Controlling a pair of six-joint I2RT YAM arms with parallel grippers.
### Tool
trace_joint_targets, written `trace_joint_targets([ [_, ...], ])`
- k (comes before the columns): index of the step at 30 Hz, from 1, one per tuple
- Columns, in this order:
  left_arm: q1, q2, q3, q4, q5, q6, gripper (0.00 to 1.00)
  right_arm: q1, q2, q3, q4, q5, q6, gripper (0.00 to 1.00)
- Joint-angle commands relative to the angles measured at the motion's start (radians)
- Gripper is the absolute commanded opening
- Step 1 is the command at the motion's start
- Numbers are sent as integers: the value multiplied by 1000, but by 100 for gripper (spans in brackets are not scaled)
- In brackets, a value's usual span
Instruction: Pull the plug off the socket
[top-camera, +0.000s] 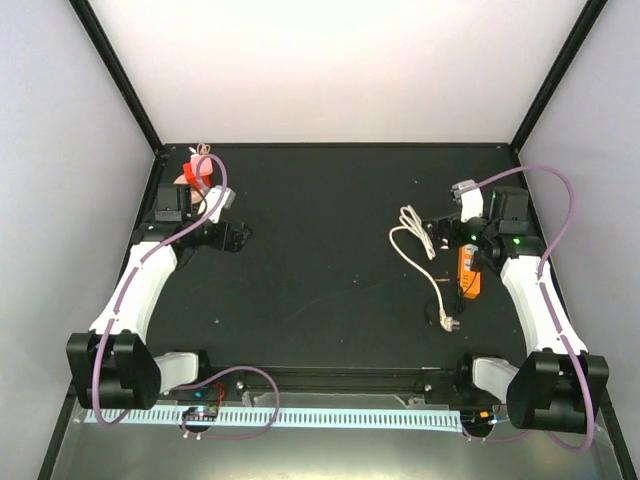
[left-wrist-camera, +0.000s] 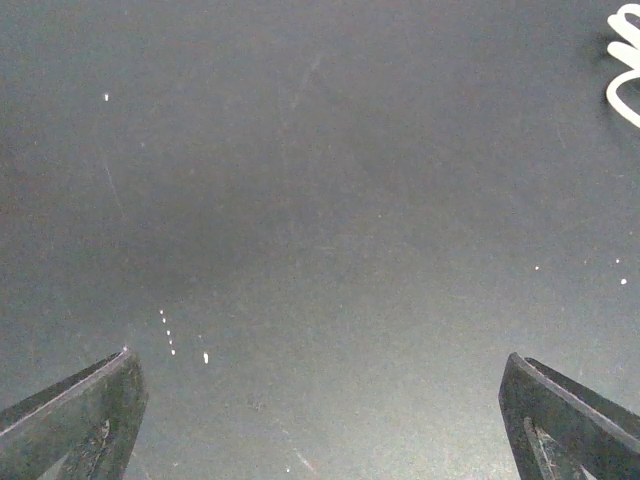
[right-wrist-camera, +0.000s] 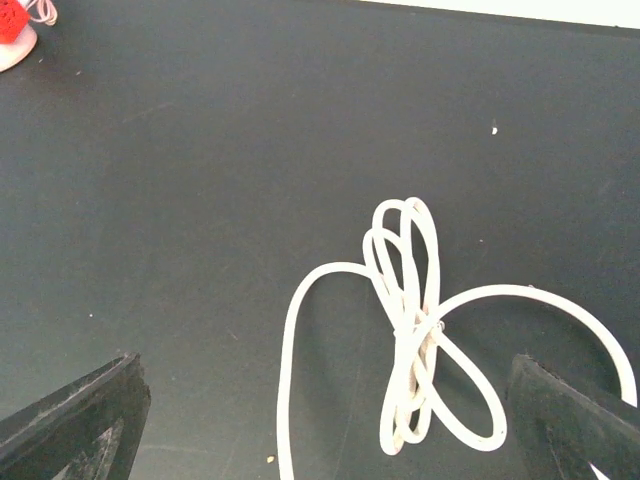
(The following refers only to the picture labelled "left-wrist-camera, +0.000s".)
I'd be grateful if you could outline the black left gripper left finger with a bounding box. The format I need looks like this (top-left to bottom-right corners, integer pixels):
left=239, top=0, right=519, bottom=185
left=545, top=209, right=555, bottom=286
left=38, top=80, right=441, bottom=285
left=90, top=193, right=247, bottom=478
left=1, top=350, right=148, bottom=479

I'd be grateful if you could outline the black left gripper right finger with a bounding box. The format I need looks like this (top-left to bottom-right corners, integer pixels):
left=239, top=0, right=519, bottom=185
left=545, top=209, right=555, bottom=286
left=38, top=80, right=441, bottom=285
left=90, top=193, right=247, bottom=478
left=499, top=353, right=639, bottom=479

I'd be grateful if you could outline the white power strip cable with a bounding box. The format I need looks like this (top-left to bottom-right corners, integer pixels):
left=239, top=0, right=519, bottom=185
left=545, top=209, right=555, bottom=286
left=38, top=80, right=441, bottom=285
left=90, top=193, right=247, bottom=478
left=605, top=3, right=640, bottom=126

